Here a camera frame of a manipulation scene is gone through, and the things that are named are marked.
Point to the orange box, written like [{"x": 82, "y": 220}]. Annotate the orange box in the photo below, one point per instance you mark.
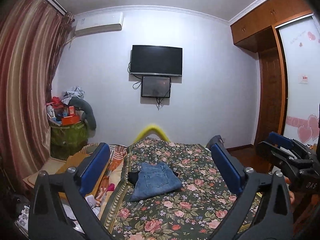
[{"x": 70, "y": 120}]

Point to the brown wooden door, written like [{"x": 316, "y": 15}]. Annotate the brown wooden door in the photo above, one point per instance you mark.
[{"x": 270, "y": 94}]

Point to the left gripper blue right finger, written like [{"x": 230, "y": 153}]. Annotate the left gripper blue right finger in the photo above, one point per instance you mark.
[{"x": 238, "y": 183}]

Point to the white crumpled cloth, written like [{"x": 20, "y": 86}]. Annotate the white crumpled cloth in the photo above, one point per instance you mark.
[{"x": 73, "y": 92}]

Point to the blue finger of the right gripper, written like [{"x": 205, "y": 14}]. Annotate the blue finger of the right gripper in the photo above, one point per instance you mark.
[
  {"x": 279, "y": 140},
  {"x": 274, "y": 155}
]

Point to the striped red gold curtain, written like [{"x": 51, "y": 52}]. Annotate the striped red gold curtain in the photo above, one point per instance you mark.
[{"x": 33, "y": 36}]

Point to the small black wall monitor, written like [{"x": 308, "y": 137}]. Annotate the small black wall monitor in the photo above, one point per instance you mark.
[{"x": 156, "y": 87}]

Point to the green fabric storage box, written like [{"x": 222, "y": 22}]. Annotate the green fabric storage box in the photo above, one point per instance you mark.
[{"x": 67, "y": 140}]

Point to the floral green bedspread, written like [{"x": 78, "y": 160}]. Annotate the floral green bedspread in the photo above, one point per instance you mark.
[{"x": 192, "y": 212}]

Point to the yellow foam bed rail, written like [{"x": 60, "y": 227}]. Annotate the yellow foam bed rail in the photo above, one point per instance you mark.
[{"x": 152, "y": 129}]

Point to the striped patterned blanket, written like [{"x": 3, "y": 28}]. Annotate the striped patterned blanket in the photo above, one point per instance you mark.
[{"x": 117, "y": 154}]

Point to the large black wall television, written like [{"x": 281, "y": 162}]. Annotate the large black wall television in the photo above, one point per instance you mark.
[{"x": 156, "y": 60}]

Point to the blue denim jeans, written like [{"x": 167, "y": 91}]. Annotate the blue denim jeans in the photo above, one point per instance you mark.
[{"x": 142, "y": 192}]

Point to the wooden overhead wardrobe cabinet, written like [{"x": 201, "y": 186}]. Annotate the wooden overhead wardrobe cabinet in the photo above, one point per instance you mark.
[{"x": 254, "y": 31}]

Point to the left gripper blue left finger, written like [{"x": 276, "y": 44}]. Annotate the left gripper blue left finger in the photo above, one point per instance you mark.
[{"x": 77, "y": 182}]

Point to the white wall air conditioner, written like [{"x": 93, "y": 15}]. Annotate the white wall air conditioner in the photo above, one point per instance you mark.
[{"x": 101, "y": 23}]

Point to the white sliding wardrobe door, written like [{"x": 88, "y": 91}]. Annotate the white sliding wardrobe door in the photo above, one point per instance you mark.
[{"x": 300, "y": 41}]

